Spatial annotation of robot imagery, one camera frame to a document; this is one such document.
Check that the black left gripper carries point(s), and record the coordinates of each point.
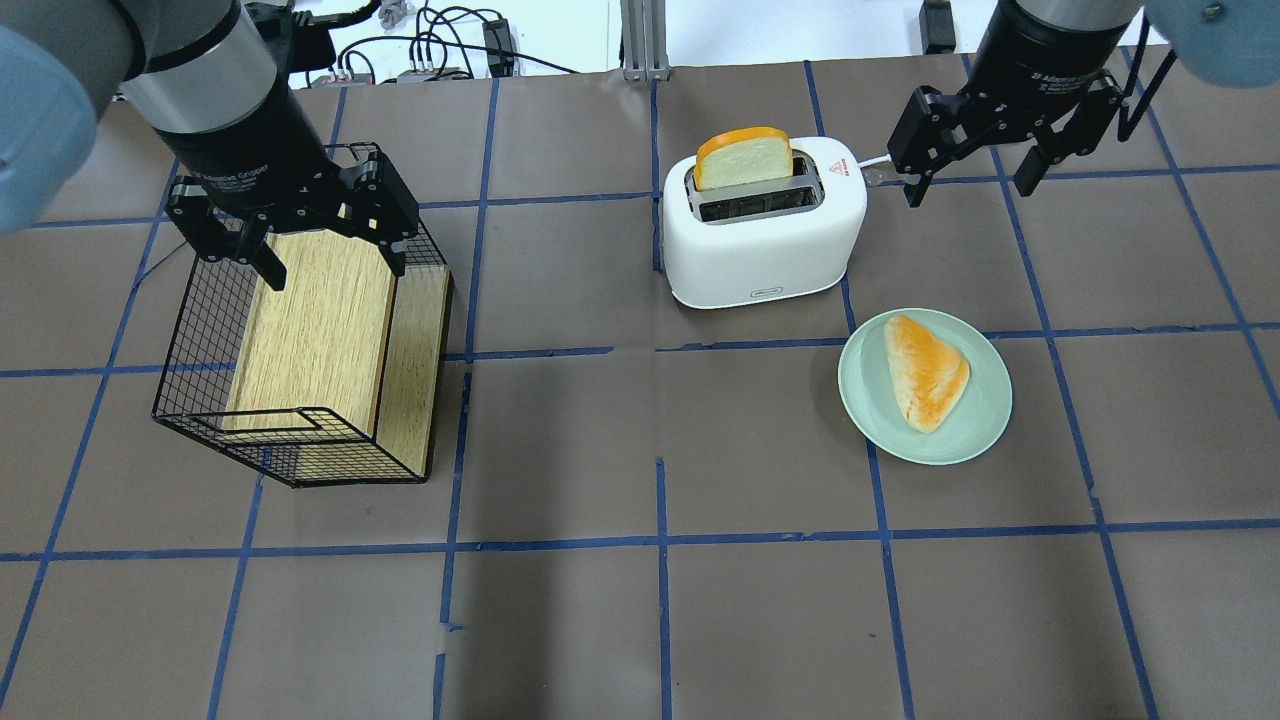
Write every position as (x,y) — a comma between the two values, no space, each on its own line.
(243,150)

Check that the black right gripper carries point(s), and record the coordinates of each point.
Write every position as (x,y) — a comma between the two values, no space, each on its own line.
(1036,55)

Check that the white two-slot toaster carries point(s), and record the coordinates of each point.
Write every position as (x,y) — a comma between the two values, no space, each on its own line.
(763,241)

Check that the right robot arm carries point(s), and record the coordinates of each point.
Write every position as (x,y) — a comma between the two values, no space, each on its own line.
(1225,43)

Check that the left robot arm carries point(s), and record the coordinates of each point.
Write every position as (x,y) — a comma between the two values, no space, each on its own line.
(212,79)

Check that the bread slice in toaster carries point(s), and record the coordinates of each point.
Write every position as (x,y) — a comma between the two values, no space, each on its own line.
(743,156)

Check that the wooden board box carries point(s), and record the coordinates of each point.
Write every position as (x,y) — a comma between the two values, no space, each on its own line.
(337,372)

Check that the black device at table edge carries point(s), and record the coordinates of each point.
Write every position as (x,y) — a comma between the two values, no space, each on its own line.
(937,29)

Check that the triangular toasted bread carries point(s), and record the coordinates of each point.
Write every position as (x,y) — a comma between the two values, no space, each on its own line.
(928,376)

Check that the light green plate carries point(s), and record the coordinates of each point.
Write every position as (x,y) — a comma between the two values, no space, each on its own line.
(982,412)

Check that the black wire basket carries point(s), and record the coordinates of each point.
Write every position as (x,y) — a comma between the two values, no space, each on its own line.
(201,361)

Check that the aluminium frame post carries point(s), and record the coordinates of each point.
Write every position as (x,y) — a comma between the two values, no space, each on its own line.
(643,50)

